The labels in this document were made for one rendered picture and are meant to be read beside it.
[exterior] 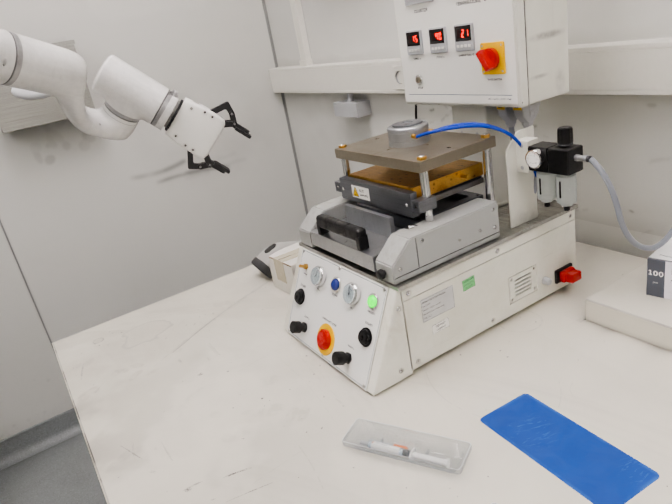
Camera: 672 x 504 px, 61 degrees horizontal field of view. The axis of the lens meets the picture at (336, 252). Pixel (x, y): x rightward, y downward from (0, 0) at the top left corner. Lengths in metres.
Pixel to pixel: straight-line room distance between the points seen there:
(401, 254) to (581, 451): 0.39
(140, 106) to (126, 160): 1.13
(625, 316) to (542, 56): 0.48
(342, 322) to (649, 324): 0.53
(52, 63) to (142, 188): 1.31
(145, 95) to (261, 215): 1.42
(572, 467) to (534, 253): 0.46
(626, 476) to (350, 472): 0.37
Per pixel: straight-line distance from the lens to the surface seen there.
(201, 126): 1.28
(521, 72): 1.08
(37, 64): 1.13
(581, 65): 1.37
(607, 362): 1.07
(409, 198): 1.00
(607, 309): 1.14
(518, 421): 0.94
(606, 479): 0.86
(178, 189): 2.44
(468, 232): 1.04
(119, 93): 1.26
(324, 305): 1.12
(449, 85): 1.21
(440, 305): 1.03
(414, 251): 0.96
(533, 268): 1.19
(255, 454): 0.96
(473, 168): 1.11
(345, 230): 1.03
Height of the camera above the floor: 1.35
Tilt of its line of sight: 22 degrees down
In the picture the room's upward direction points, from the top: 11 degrees counter-clockwise
